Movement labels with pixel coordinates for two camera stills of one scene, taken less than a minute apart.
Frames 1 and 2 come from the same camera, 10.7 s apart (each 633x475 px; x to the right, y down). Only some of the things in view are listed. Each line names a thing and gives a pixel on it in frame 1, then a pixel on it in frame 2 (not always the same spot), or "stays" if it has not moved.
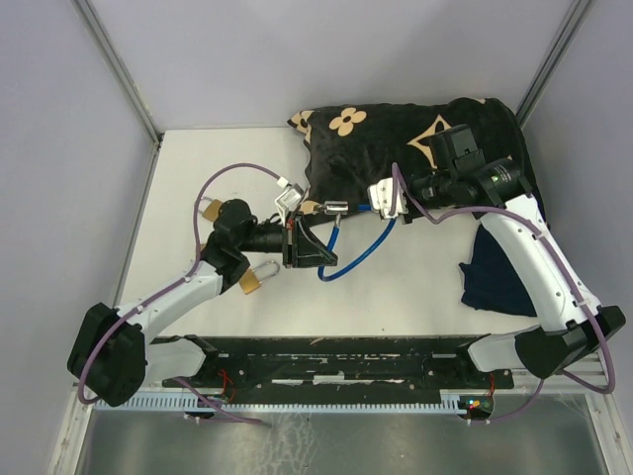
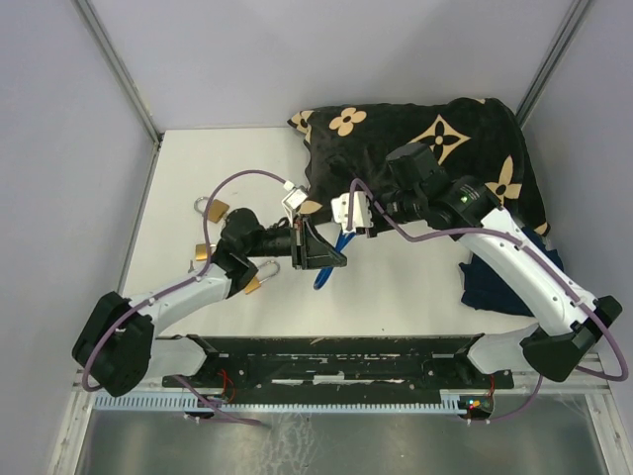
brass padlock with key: (211, 212) stays
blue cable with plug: (338, 209) -> (325, 271)
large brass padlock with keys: (250, 282) stays
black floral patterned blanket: (351, 146) stays
